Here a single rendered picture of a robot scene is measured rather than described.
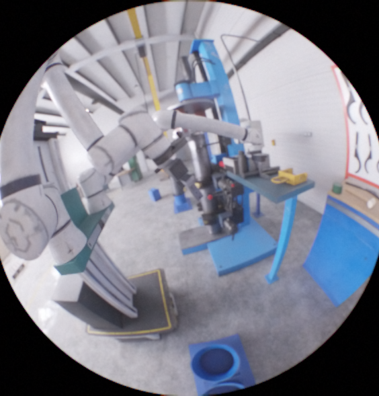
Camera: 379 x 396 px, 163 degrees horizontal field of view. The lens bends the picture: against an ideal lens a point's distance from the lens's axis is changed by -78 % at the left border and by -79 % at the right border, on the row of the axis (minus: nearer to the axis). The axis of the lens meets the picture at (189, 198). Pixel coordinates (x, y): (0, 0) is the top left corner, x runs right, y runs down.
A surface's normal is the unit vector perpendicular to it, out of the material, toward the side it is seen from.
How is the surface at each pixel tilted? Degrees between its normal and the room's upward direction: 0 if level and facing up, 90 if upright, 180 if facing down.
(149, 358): 0
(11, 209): 92
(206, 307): 0
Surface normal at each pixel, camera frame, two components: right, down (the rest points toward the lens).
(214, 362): -0.23, -0.90
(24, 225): 0.73, 0.22
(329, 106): -0.96, 0.26
